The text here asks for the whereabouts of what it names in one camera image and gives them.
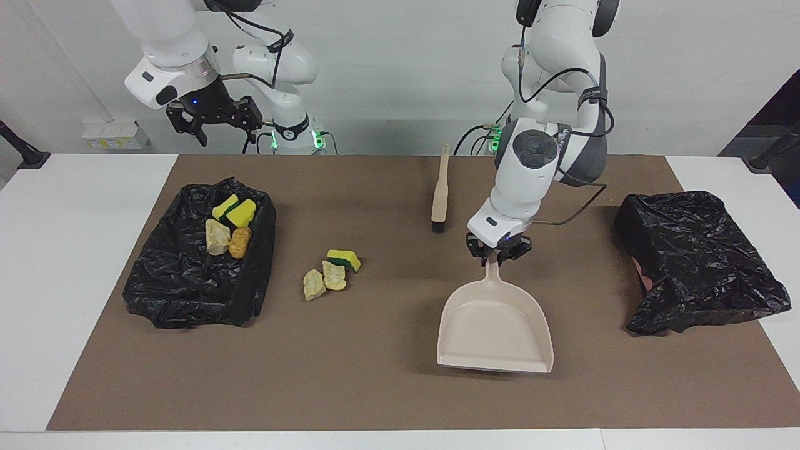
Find pale bread chunk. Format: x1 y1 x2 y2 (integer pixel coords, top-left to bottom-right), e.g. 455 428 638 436
321 260 348 292
303 269 327 301

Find beige plastic dustpan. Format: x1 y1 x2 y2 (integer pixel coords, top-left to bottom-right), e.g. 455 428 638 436
436 250 554 374

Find brown bread roll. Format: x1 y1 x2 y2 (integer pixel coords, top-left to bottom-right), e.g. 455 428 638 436
229 227 253 259

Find black bag lined bin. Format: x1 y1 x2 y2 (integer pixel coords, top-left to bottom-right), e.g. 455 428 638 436
122 177 277 330
614 191 792 336

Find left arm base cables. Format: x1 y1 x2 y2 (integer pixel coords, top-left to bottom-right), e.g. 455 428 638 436
453 100 516 155

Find striped pale bread piece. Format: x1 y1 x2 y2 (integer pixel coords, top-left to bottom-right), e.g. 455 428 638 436
205 219 232 256

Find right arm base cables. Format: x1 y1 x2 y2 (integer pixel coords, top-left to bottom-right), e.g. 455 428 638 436
242 121 338 155

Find plain yellow sponge wedge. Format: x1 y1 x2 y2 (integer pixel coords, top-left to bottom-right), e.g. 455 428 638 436
226 199 257 229

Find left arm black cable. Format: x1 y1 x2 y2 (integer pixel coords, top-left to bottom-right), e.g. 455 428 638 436
516 34 618 227

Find large yellow green sponge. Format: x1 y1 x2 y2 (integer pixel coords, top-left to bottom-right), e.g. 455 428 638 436
327 249 361 274

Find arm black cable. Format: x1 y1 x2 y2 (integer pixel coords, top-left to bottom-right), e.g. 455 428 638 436
516 34 618 227
212 0 294 88

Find beige hand brush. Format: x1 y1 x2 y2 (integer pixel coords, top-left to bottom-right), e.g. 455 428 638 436
431 144 451 234

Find dark cabinet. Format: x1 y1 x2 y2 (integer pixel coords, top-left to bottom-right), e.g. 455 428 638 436
719 69 800 210

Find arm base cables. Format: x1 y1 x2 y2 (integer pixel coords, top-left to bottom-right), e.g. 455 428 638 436
453 100 516 155
242 121 338 155

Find small yellow green sponge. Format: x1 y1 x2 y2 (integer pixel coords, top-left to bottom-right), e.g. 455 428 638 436
212 194 241 224

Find white power strip box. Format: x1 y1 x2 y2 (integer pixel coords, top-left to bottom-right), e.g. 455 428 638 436
82 122 151 151

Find black clamp stand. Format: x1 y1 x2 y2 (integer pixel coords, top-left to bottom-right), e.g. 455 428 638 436
744 124 800 173
0 119 51 171

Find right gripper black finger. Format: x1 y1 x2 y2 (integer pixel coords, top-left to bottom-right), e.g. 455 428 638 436
166 103 209 148
227 95 264 133

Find brown table mat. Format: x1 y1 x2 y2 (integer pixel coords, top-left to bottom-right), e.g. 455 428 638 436
47 154 800 432

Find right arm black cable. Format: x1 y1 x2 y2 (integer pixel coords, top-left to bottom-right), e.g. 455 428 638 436
212 0 294 88

